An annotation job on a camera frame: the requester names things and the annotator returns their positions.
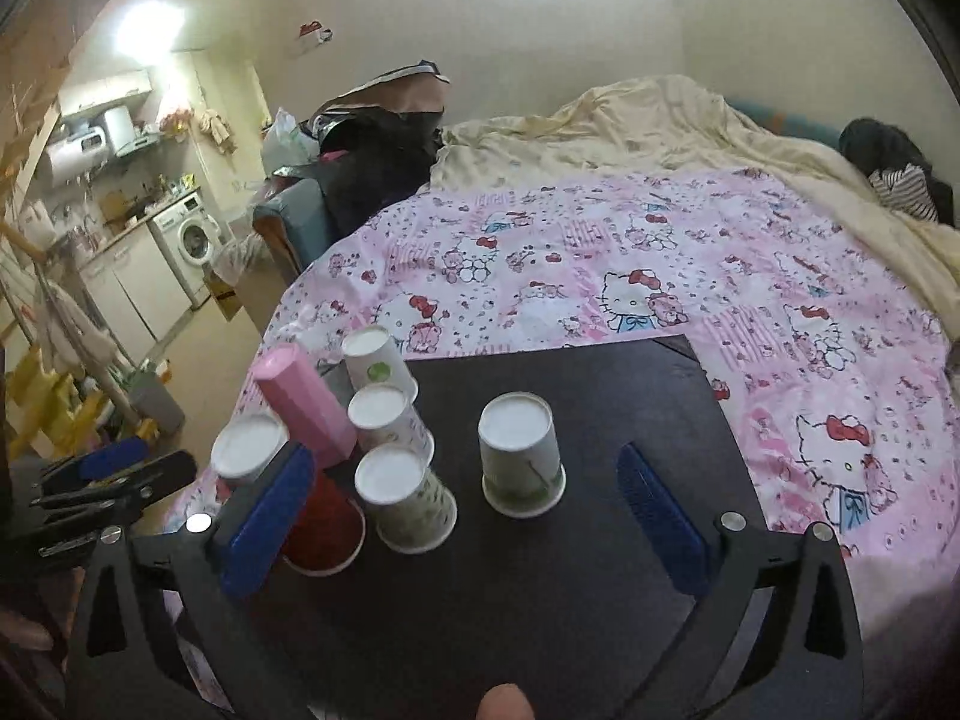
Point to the white wall cabinet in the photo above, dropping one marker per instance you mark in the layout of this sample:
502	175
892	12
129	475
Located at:
105	90

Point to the cream duvet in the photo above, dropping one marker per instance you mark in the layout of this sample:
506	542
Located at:
637	120

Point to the red ribbed paper cup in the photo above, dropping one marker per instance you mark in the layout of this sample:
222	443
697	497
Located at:
330	532

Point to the white base cabinet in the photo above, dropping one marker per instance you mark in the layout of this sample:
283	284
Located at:
131	292

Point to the grey bin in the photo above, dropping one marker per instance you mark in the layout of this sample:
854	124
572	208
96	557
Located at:
157	401

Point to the pink faceted cup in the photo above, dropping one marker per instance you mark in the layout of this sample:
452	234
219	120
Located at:
300	397

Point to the striped cloth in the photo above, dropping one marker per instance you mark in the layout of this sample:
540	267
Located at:
904	187

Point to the dark clothing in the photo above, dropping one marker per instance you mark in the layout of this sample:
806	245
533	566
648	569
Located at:
877	142

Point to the pile of black bags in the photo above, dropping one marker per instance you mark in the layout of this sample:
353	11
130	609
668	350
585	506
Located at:
375	157

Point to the upholstered armchair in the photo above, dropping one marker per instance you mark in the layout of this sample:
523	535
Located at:
296	221

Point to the white washing machine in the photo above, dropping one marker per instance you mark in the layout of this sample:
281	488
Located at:
187	236

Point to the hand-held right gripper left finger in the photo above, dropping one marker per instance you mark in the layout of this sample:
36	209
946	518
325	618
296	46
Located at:
270	517

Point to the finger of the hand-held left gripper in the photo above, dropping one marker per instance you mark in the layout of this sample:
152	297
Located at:
161	472
112	457

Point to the wooden staircase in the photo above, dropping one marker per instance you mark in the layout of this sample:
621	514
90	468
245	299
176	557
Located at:
22	127

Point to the white paper cup dotted print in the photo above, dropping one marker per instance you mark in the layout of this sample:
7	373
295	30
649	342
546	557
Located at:
405	495

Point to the red wall sticker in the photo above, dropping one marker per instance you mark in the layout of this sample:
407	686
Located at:
311	30

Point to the hanging beige towel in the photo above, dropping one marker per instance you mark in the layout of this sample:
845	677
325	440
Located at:
214	127

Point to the teal mattress edge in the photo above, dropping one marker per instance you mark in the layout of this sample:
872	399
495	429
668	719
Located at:
795	124

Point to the black mat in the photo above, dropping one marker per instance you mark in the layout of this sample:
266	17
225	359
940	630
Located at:
600	405

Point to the person's right hand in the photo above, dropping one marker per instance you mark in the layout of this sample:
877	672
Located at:
506	705

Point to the hanging white cloth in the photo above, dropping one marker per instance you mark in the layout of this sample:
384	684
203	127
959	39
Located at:
82	322

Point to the white paper cup pink print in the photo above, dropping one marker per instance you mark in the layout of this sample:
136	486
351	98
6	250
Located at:
386	416

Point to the white water heater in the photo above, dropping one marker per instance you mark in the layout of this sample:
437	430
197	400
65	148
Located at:
75	154

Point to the white plastic bag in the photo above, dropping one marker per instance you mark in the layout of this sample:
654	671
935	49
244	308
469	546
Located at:
285	139

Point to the pink cartoon printed bedsheet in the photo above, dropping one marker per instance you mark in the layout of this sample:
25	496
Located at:
750	277

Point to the white paper cup green band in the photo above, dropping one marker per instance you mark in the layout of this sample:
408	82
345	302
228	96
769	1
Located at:
517	450

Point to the white paper cup green print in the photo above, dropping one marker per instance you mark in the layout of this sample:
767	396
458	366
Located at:
375	360

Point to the yellow stool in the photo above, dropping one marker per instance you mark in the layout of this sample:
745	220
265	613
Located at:
45	397

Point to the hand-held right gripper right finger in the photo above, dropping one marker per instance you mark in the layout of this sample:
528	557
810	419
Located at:
664	517

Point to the person's left hand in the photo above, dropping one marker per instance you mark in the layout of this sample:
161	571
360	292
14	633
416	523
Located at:
22	630

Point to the range hood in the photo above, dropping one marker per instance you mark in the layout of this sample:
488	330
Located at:
120	127

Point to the cardboard box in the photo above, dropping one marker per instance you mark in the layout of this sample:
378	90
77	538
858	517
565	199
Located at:
225	300

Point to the pink and black bag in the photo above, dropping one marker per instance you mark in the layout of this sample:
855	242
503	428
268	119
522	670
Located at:
397	90

